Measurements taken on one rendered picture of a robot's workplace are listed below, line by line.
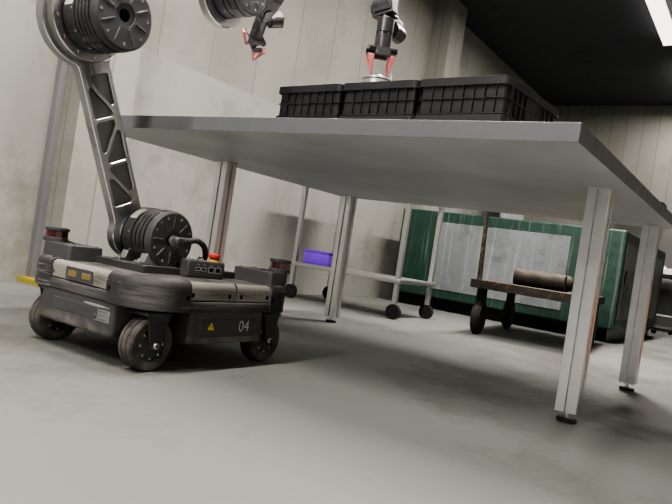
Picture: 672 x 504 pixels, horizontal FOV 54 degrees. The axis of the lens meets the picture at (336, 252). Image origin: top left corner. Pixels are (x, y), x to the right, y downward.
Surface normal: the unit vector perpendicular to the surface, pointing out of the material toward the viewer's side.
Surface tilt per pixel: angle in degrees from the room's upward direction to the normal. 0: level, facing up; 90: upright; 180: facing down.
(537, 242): 90
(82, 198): 90
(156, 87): 90
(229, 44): 90
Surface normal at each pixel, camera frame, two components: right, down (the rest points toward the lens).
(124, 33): 0.82, 0.13
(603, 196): -0.55, -0.08
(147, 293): 0.18, 0.07
